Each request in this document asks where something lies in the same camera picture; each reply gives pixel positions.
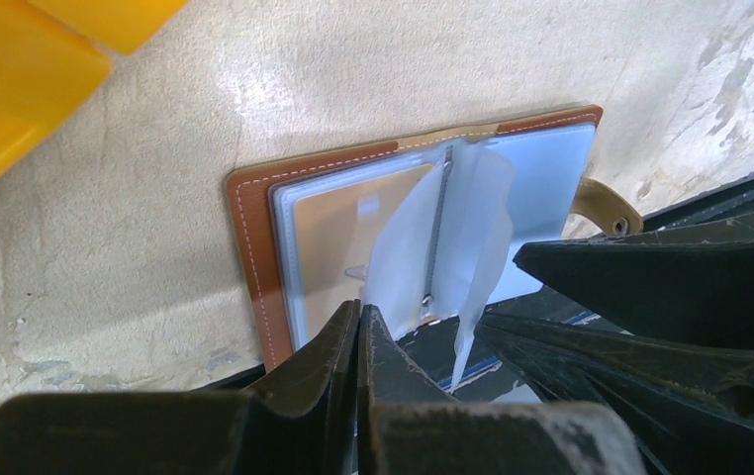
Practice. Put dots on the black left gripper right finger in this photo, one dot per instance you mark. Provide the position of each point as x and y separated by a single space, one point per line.
408 425

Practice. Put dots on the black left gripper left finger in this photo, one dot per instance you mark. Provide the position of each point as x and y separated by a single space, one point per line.
297 419

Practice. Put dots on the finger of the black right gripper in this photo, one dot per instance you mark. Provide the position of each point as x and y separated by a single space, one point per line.
690 408
692 285

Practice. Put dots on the brown leather card holder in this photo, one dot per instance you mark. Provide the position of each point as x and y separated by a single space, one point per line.
424 227

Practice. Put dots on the yellow bin with silver cards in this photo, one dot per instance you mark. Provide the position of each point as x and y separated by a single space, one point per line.
122 26

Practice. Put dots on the yellow bin with black cards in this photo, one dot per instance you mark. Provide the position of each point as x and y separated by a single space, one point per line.
46 73

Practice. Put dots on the black metal base rail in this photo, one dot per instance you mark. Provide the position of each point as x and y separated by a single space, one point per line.
484 378

